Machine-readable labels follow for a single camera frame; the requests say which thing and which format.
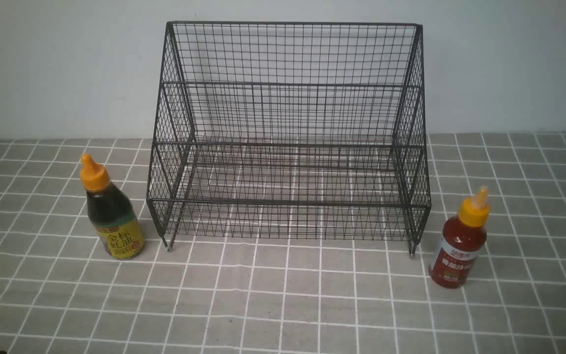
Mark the red tomato sauce bottle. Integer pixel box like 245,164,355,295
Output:
428,186,490,289

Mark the dark oyster sauce bottle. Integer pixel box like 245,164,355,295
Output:
80,153,145,260

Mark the grey checked tablecloth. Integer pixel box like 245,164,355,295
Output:
0,132,566,354

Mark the black wire mesh shelf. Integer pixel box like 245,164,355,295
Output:
146,21,432,256

